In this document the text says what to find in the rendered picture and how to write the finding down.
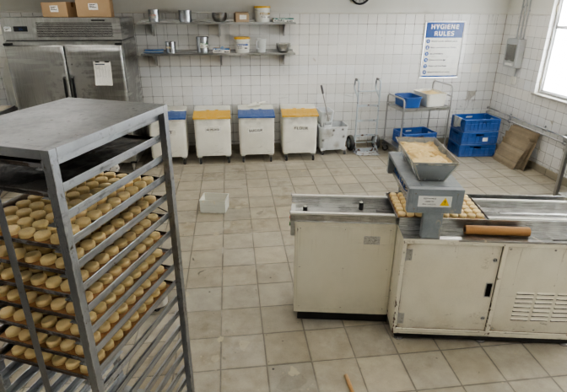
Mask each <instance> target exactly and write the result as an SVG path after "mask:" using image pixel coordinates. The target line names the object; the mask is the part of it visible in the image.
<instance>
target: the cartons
mask: <svg viewBox="0 0 567 392"><path fill-rule="evenodd" d="M40 5H41V10H42V14H43V17H51V18H72V17H79V18H112V17H115V14H114V8H113V3H112V0H75V2H53V3H40Z"/></svg>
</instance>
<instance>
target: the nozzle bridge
mask: <svg viewBox="0 0 567 392"><path fill-rule="evenodd" d="M395 168H396V172H398V173H399V174H400V175H401V177H402V180H403V182H404V183H405V185H406V187H407V188H408V192H406V191H405V190H406V189H407V188H405V190H404V189H403V186H404V185H403V186H402V183H401V182H400V180H399V179H400V178H399V179H398V177H397V174H396V173H395ZM386 171H387V173H388V174H393V176H394V178H395V180H396V182H397V184H398V185H399V186H398V192H402V193H403V195H404V197H405V199H406V206H405V210H406V212H419V213H422V217H421V224H420V230H419V237H420V238H421V239H440V231H441V226H442V221H443V216H444V213H450V214H461V213H462V205H463V200H464V195H465V190H464V188H463V187H462V186H461V185H460V184H459V182H458V181H457V180H456V179H455V178H454V177H453V175H452V174H450V176H449V177H448V178H447V179H446V180H445V181H419V180H418V178H417V177H416V175H415V174H414V172H413V171H412V169H411V168H410V166H409V165H408V163H407V161H406V160H405V158H404V157H403V155H402V152H388V160H387V168H386ZM399 187H400V189H401V190H400V189H399Z"/></svg>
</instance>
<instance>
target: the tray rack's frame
mask: <svg viewBox="0 0 567 392"><path fill-rule="evenodd" d="M162 113H164V108H163V105H159V104H154V103H142V102H129V101H117V100H105V99H81V98H72V99H60V100H56V101H52V102H49V103H45V104H42V105H37V106H33V107H30V108H26V109H22V110H17V111H14V112H10V113H7V114H4V115H0V155H2V156H10V157H17V158H32V159H39V160H41V161H42V165H43V170H44V173H45V177H46V184H47V188H48V192H49V197H50V200H51V207H52V211H53V215H54V219H55V224H56V227H57V234H58V238H59V243H60V246H61V251H62V258H63V261H64V265H65V270H66V273H67V280H68V285H69V288H70V293H71V297H72V301H73V307H74V312H75V316H76V320H77V324H78V331H79V334H80V339H81V343H82V347H83V351H84V358H85V362H86V366H87V370H88V374H89V381H90V385H91V389H92V392H105V387H104V383H103V378H102V374H101V370H100V362H99V358H98V353H97V349H96V345H95V338H94V333H93V329H92V325H91V320H90V316H89V308H88V304H87V299H86V295H85V291H84V284H83V279H82V275H81V271H80V266H79V262H78V254H77V250H76V245H75V241H74V237H73V229H72V225H71V221H70V217H69V212H68V205H67V200H66V196H65V191H64V187H63V183H62V175H61V170H60V167H59V163H58V158H59V157H61V156H63V155H65V154H67V153H71V152H72V151H75V150H77V149H79V148H82V147H84V146H87V145H89V144H91V143H93V142H97V141H99V140H100V139H103V138H105V137H108V136H110V135H112V134H115V133H117V132H120V131H122V130H125V129H127V128H128V127H131V126H134V125H137V124H138V123H140V122H143V121H146V120H148V119H150V118H153V117H155V116H157V115H160V114H162ZM0 227H1V230H2V233H3V239H4V242H5V245H6V249H7V252H8V258H9V260H10V264H11V267H12V270H13V275H14V279H15V282H16V285H17V289H18V292H19V297H20V301H21V303H22V307H23V311H24V316H25V319H26V322H27V325H28V329H29V332H30V338H31V340H32V344H33V347H34V350H35V356H36V359H37V362H38V366H39V369H40V375H41V377H42V381H43V384H44V387H45V391H46V392H52V390H51V385H50V381H49V378H48V374H47V371H46V365H45V362H44V359H43V356H42V352H41V346H40V343H39V340H38V336H37V333H36V330H35V324H34V321H33V318H32V314H31V311H30V305H29V302H28V299H27V295H26V291H25V289H24V283H23V279H22V276H21V273H20V269H19V263H18V261H17V257H16V254H15V250H14V245H13V241H12V238H11V235H10V232H9V228H8V223H7V219H6V216H5V212H4V209H3V204H2V200H1V197H0Z"/></svg>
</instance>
